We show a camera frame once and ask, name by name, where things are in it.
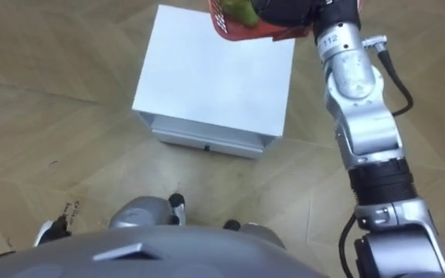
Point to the white bedside cabinet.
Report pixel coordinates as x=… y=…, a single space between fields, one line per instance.
x=207 y=85

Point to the robot legs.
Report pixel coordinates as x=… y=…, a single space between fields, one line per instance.
x=141 y=212

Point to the red plastic basket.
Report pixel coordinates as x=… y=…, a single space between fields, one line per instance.
x=242 y=33

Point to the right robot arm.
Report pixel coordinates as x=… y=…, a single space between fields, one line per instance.
x=365 y=127

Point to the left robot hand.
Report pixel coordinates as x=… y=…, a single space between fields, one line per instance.
x=54 y=229

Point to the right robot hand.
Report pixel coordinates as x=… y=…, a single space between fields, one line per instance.
x=303 y=11

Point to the robot body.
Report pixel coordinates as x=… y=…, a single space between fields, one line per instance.
x=149 y=256

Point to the green soft toy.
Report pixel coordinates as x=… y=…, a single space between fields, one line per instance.
x=238 y=10

